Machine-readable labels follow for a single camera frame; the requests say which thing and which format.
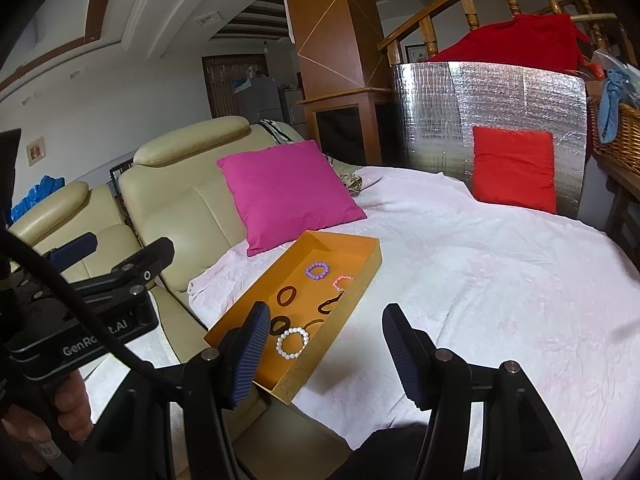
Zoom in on blue cloth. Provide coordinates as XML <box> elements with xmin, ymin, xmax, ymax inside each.
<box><xmin>597</xmin><ymin>67</ymin><xmax>640</xmax><ymax>143</ymax></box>

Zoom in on white bead bracelet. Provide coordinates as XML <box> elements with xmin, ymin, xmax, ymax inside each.
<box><xmin>276</xmin><ymin>327</ymin><xmax>307</xmax><ymax>359</ymax></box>

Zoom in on person's left hand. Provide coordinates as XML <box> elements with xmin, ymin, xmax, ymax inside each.
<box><xmin>0</xmin><ymin>370</ymin><xmax>96</xmax><ymax>461</ymax></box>

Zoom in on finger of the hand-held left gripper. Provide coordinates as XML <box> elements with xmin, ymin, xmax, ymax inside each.
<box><xmin>42</xmin><ymin>232</ymin><xmax>99</xmax><ymax>276</ymax></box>
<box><xmin>70</xmin><ymin>237</ymin><xmax>176</xmax><ymax>306</ymax></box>

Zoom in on blue plastic bag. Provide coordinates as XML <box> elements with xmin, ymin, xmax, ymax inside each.
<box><xmin>10</xmin><ymin>175</ymin><xmax>66</xmax><ymax>221</ymax></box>

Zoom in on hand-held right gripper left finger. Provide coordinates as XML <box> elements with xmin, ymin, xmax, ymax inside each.
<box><xmin>85</xmin><ymin>301</ymin><xmax>273</xmax><ymax>480</ymax></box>

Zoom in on silver insulation sheet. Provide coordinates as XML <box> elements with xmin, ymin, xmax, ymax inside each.
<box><xmin>391</xmin><ymin>61</ymin><xmax>590</xmax><ymax>221</ymax></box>

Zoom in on orange cardboard box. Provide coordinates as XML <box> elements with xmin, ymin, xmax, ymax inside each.
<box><xmin>204</xmin><ymin>230</ymin><xmax>383</xmax><ymax>405</ymax></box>

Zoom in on wooden cabinet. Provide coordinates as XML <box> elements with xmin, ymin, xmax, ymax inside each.
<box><xmin>299</xmin><ymin>87</ymin><xmax>398</xmax><ymax>167</ymax></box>

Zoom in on wicker basket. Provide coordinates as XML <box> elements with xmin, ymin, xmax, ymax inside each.
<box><xmin>587</xmin><ymin>95</ymin><xmax>640</xmax><ymax>176</ymax></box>

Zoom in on dark cloth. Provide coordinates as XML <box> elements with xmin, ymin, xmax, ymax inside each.
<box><xmin>345</xmin><ymin>425</ymin><xmax>436</xmax><ymax>480</ymax></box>

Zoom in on wooden pillar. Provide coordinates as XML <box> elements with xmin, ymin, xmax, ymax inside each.
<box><xmin>277</xmin><ymin>0</ymin><xmax>386</xmax><ymax>101</ymax></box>

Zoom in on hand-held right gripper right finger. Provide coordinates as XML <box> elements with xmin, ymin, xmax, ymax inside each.
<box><xmin>382</xmin><ymin>302</ymin><xmax>588</xmax><ymax>480</ymax></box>

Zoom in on wooden shelf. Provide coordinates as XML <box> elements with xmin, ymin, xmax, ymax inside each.
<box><xmin>590</xmin><ymin>155</ymin><xmax>640</xmax><ymax>241</ymax></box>

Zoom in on magenta cushion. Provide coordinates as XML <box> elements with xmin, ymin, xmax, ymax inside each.
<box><xmin>216</xmin><ymin>140</ymin><xmax>368</xmax><ymax>257</ymax></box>

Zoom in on red cushion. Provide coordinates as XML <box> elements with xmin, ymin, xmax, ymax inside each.
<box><xmin>471</xmin><ymin>126</ymin><xmax>558</xmax><ymax>215</ymax></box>

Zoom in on red cloth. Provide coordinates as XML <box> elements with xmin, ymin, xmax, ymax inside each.
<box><xmin>425</xmin><ymin>12</ymin><xmax>593</xmax><ymax>73</ymax></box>

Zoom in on black cable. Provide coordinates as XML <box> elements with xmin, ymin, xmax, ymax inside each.
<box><xmin>0</xmin><ymin>230</ymin><xmax>183</xmax><ymax>401</ymax></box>

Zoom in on grey refrigerator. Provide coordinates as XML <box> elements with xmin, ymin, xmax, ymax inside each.
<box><xmin>235</xmin><ymin>77</ymin><xmax>306</xmax><ymax>136</ymax></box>

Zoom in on wooden railing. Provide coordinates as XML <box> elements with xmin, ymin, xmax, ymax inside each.
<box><xmin>377</xmin><ymin>0</ymin><xmax>640</xmax><ymax>68</ymax></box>

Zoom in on patterned cloth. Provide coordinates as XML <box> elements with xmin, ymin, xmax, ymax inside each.
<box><xmin>335</xmin><ymin>170</ymin><xmax>366</xmax><ymax>196</ymax></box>

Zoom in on beige leather sofa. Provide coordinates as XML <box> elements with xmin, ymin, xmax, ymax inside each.
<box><xmin>7</xmin><ymin>115</ymin><xmax>311</xmax><ymax>461</ymax></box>

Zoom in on brown door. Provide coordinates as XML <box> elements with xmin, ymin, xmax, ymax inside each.
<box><xmin>202</xmin><ymin>55</ymin><xmax>271</xmax><ymax>121</ymax></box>

